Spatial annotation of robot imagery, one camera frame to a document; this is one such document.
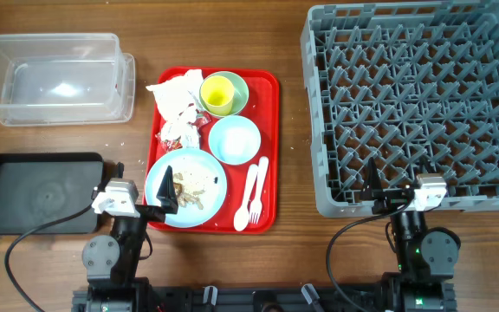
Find food scraps on plate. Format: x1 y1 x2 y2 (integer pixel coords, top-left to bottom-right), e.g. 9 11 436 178
173 172 218 210

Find white plastic fork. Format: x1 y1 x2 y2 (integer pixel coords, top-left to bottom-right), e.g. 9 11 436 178
249 156 269 224

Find light blue plate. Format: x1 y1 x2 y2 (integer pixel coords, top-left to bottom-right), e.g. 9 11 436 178
145 148 228 228

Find yellow plastic cup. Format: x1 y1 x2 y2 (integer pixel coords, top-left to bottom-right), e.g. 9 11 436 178
200 75 235 116

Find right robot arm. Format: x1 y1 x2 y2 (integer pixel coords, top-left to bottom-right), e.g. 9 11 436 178
360 159 461 312

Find grey dishwasher rack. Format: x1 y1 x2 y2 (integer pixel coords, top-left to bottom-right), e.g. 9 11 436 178
301 1 499 218

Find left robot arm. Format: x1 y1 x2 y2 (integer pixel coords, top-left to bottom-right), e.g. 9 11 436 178
71 166 178 312

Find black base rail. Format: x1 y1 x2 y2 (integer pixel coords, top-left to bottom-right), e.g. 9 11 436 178
71 283 389 312

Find clear plastic bin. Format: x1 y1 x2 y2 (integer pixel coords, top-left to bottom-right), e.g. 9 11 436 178
0 33 136 127

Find black plastic tray bin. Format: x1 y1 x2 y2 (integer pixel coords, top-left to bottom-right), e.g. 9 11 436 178
0 153 104 235

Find red serving tray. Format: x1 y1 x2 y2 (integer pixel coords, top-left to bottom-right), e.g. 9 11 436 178
143 67 280 235

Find white plastic spoon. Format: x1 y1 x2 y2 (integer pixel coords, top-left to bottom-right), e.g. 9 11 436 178
233 164 258 231

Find light blue bowl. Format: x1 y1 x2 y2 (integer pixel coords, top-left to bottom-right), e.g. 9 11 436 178
208 115 262 166

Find green plastic bowl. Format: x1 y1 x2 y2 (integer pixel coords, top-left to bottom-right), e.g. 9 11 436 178
199 71 250 118

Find red snack wrapper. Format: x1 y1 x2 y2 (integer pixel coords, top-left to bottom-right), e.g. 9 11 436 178
155 110 211 153

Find white napkin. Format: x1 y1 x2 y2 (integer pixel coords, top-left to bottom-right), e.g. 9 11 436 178
146 68 204 149

